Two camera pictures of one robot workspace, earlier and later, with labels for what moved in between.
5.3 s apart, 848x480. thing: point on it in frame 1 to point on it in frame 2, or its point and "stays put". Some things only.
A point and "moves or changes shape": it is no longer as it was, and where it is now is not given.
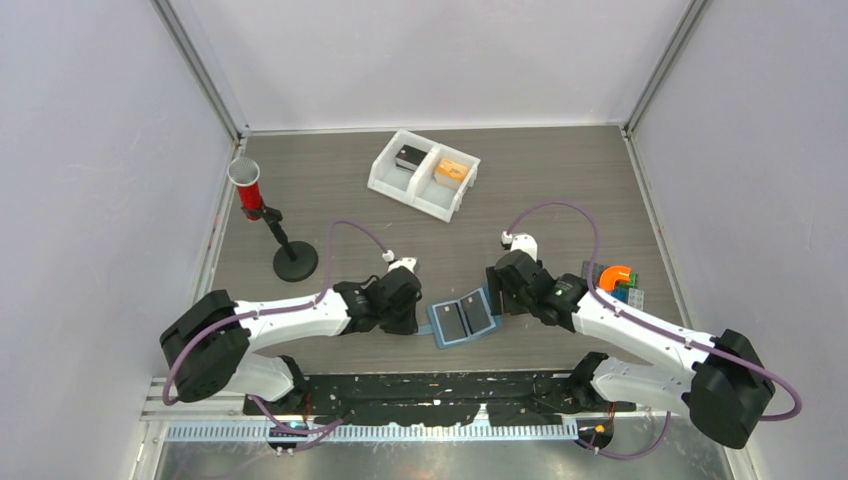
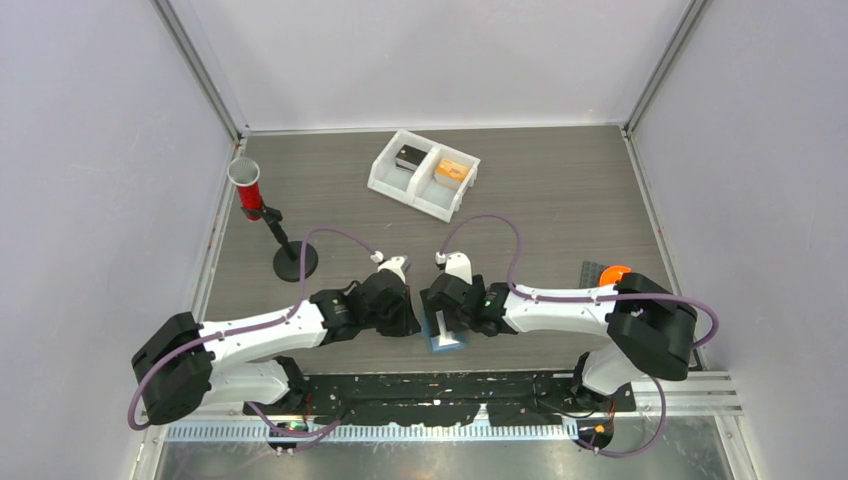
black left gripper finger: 404,323 stays put
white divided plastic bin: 432,177 stays put
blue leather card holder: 460,320 moves or changes shape
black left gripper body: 410,303 stays put
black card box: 409,158 stays put
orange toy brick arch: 610,274 stays put
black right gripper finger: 495,291 to 432,319
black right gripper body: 517,301 to 479,282
